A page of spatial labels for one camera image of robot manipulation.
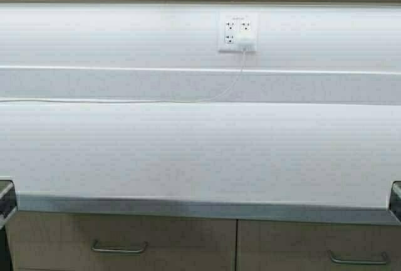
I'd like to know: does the white power adapter plug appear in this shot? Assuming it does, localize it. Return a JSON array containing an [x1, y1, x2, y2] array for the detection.
[[237, 35, 256, 53]]

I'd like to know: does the lower right drawer front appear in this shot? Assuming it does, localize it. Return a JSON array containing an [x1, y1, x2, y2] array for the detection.
[[236, 220, 400, 270]]

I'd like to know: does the drawer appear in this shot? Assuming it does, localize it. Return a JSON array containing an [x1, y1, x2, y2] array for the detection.
[[6, 212, 236, 270], [236, 220, 400, 270]]

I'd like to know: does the lower left drawer front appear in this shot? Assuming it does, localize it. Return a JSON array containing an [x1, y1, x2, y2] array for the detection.
[[6, 212, 236, 270]]

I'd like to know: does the white charging cable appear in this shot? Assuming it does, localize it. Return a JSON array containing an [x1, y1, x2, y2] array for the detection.
[[0, 51, 247, 104]]

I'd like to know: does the white wall outlet plate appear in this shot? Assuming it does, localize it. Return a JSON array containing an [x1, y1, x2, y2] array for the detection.
[[217, 12, 258, 53]]

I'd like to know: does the metal left drawer handle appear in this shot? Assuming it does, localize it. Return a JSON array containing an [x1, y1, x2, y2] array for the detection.
[[91, 240, 148, 255]]

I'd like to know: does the metal drawer handle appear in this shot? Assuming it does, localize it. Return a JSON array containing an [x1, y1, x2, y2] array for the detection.
[[91, 240, 148, 255], [328, 250, 390, 266]]

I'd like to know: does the left metal frame rail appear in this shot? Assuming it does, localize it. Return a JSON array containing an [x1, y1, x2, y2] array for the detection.
[[0, 180, 18, 229]]

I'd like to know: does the metal frame rail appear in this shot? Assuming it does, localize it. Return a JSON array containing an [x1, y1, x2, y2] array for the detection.
[[389, 181, 401, 221], [0, 180, 18, 229]]

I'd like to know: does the right metal frame rail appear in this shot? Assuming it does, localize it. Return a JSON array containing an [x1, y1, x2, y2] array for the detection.
[[389, 181, 401, 221]]

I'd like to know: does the metal right drawer handle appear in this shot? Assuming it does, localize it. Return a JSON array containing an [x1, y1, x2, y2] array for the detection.
[[328, 250, 390, 266]]

